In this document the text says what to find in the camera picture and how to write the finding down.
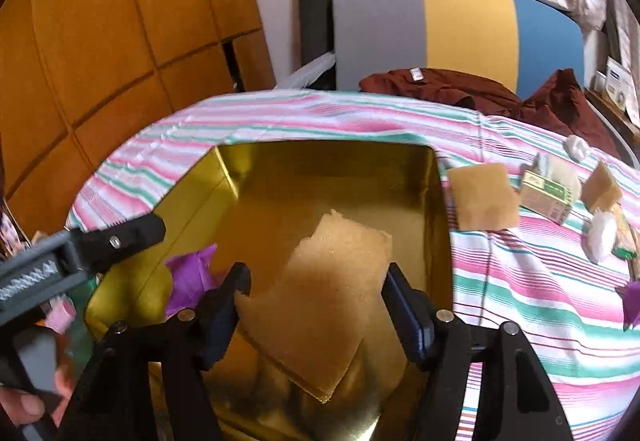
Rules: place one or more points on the black rolled mat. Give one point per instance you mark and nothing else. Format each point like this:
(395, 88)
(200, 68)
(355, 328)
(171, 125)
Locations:
(316, 29)

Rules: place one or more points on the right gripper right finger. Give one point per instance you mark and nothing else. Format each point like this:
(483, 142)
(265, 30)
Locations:
(439, 344)

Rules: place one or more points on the small tan sponge block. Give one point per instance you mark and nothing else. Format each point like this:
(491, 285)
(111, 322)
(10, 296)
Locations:
(601, 191)

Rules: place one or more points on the white medicine box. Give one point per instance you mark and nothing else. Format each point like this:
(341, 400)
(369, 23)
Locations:
(618, 83)

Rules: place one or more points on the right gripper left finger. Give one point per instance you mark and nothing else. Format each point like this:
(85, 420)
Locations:
(199, 338)

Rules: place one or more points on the purple candy packet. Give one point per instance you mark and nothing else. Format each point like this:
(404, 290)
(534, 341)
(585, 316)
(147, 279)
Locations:
(630, 295)
(191, 279)

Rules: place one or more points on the dark red garment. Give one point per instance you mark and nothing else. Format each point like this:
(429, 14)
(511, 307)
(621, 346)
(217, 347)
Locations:
(559, 105)

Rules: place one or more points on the green snack packet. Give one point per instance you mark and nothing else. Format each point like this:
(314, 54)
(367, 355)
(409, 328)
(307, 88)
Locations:
(626, 245)

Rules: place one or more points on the white crumpled tissue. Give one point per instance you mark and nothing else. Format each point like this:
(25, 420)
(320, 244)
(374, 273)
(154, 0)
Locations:
(577, 148)

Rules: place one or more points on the wooden wardrobe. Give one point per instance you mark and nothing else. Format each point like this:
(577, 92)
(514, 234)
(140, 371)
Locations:
(80, 77)

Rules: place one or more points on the grey yellow blue headboard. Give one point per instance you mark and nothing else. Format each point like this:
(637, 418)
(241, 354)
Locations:
(518, 43)

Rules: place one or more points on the striped bed sheet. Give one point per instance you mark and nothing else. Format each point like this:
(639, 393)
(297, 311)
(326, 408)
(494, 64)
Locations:
(536, 274)

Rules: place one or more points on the wooden side shelf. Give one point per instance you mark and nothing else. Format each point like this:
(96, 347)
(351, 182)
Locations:
(616, 117)

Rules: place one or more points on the square tan sponge piece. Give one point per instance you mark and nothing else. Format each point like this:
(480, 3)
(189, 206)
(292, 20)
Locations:
(484, 198)

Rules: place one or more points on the green cardboard box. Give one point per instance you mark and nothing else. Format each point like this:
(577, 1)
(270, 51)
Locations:
(550, 187)

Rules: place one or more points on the large tan sponge sheet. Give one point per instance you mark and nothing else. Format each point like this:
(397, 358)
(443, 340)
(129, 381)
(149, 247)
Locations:
(311, 320)

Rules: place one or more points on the white plastic item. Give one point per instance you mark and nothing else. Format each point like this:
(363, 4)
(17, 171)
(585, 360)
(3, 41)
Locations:
(600, 236)

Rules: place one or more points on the gold metal tin box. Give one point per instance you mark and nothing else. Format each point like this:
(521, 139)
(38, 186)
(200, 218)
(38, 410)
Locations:
(255, 203)

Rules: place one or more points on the left hand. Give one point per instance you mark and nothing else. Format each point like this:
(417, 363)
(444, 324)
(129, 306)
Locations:
(25, 409)

